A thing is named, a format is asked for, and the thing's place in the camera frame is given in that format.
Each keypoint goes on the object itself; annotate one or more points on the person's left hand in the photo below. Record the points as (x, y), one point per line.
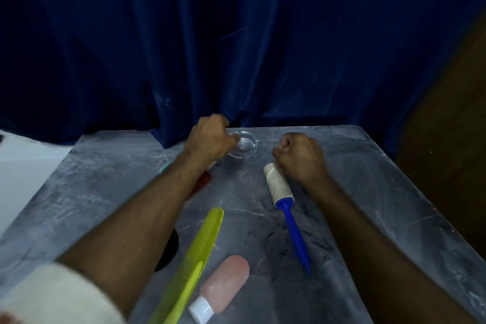
(209, 139)

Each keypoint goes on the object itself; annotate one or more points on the person's right hand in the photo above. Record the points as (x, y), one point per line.
(303, 158)

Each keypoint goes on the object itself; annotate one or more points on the person's left fingers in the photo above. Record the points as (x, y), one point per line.
(230, 137)

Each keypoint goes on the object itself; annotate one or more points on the person's right fingers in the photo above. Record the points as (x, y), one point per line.
(281, 153)

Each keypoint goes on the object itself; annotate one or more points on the person's left forearm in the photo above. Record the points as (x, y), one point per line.
(140, 217)

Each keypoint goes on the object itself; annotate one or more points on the person's right forearm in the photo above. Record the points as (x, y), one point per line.
(372, 255)

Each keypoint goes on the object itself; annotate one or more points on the clear glass dish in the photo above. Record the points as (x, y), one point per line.
(247, 145)

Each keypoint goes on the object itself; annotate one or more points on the red object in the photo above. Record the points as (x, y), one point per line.
(202, 182)

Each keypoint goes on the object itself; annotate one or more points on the dark blue curtain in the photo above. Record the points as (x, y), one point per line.
(212, 39)

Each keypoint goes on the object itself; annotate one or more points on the yellow-green plastic comb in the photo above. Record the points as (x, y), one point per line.
(197, 259)

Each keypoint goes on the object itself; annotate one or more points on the black round object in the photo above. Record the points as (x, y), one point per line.
(170, 249)

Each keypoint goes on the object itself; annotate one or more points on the pink bottle with white cap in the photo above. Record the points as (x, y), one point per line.
(222, 287)

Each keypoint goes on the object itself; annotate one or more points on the brown wooden panel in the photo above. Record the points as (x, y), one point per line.
(448, 137)

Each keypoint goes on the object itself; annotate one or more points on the white side surface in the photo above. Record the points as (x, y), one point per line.
(22, 175)

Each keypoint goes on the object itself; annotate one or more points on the white sleeve cuff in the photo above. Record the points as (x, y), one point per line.
(57, 297)

